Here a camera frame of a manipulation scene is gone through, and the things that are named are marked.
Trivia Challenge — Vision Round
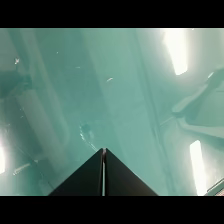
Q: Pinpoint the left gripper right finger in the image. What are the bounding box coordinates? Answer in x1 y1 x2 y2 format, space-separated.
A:
103 148 159 197

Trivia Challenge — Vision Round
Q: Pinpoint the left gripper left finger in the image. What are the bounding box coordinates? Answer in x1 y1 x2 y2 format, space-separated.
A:
48 147 105 197

